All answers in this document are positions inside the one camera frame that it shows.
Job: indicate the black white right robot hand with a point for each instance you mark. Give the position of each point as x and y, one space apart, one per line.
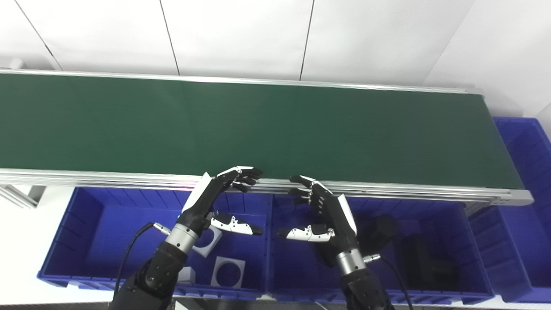
342 221

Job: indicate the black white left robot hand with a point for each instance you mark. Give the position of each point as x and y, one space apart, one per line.
200 204

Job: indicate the white square part with hole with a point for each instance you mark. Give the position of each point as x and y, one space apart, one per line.
206 252
187 275
240 263

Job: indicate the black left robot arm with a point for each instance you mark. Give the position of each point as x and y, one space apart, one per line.
155 275

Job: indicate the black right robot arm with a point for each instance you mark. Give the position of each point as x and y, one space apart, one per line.
366 288

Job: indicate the black cylindrical part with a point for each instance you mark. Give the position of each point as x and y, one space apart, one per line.
383 230

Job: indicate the blue plastic bin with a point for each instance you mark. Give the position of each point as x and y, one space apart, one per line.
99 241
297 271
516 241

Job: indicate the black block part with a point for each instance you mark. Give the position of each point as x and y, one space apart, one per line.
424 262

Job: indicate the green conveyor belt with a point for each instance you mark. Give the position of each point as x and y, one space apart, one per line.
86 177
275 129

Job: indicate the aluminium conveyor leg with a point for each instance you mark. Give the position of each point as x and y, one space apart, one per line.
34 194

